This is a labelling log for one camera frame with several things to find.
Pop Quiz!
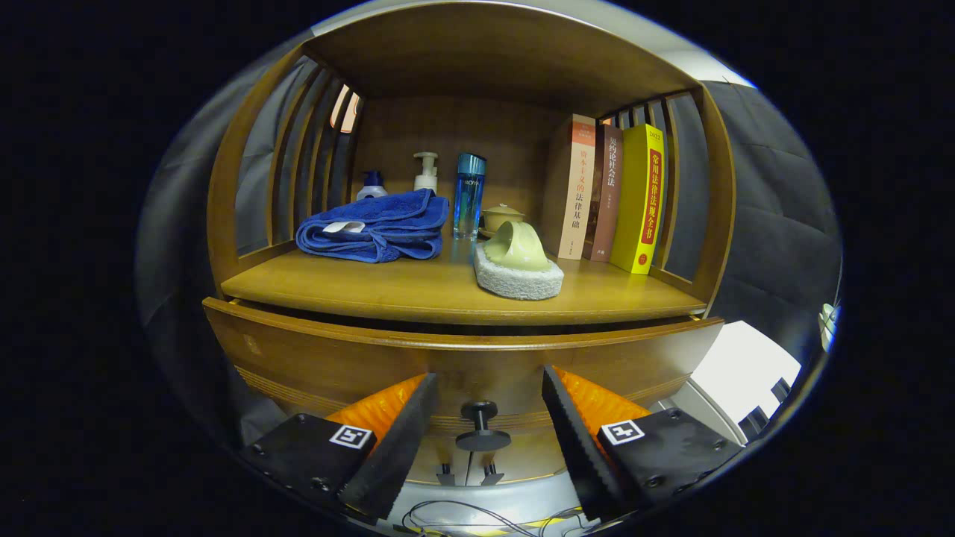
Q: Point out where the brown book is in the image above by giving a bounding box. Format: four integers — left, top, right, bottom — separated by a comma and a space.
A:
583, 124, 624, 263

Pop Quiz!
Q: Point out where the beige lidded teacup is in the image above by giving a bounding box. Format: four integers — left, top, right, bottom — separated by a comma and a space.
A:
481, 203, 527, 238

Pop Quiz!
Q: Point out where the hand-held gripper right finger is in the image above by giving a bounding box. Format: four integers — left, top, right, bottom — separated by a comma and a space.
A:
542, 365, 745, 523

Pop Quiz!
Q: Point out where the blue folded towel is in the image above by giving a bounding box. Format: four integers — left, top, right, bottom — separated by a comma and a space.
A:
295, 188, 451, 264

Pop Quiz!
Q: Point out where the wooden drawer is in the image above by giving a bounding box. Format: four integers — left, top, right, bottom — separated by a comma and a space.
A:
203, 297, 724, 457

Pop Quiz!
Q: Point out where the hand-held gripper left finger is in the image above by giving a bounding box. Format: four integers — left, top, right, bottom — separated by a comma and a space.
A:
239, 373, 439, 523

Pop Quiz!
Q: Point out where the wooden cabinet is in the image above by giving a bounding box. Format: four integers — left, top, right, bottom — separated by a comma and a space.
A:
207, 0, 737, 487

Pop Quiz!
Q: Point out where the blue glass bottle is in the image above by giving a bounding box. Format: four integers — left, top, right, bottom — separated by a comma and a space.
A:
453, 152, 487, 241

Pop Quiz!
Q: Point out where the white pump bottle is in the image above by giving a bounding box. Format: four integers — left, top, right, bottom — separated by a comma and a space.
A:
413, 152, 439, 195

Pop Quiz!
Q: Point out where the green-handled white scrubber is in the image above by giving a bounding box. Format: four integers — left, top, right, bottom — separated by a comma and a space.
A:
474, 221, 565, 301

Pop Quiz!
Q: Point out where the wooden cabinet door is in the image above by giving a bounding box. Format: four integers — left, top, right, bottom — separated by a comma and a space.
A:
407, 447, 471, 486
466, 446, 575, 486

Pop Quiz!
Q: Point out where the black backdrop cloth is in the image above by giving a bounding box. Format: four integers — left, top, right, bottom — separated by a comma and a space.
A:
137, 56, 842, 448

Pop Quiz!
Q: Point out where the yellow book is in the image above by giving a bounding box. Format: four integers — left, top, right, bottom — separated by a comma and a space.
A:
610, 124, 666, 275

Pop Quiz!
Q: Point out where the white device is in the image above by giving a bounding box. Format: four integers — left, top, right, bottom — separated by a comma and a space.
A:
819, 302, 840, 351

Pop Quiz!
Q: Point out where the beige orange book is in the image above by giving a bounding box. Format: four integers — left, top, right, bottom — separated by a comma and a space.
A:
541, 113, 597, 260

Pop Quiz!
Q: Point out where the wooden countertop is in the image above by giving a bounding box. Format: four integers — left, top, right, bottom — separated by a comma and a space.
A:
221, 239, 708, 326

